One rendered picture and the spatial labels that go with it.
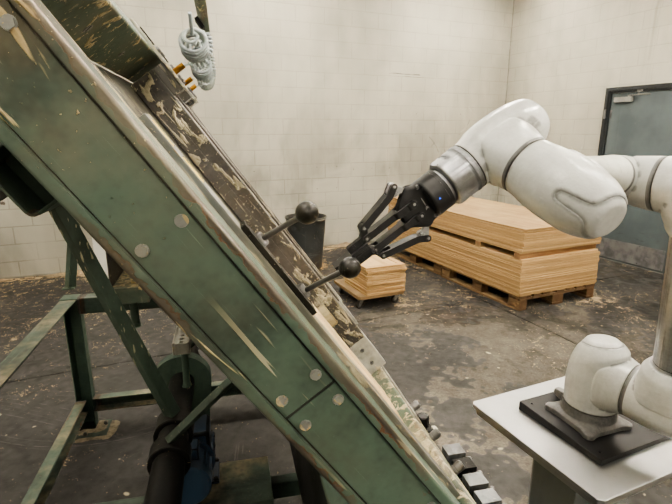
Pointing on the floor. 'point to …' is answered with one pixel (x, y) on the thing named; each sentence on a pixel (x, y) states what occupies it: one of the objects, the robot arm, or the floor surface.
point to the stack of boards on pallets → (506, 253)
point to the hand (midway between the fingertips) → (351, 257)
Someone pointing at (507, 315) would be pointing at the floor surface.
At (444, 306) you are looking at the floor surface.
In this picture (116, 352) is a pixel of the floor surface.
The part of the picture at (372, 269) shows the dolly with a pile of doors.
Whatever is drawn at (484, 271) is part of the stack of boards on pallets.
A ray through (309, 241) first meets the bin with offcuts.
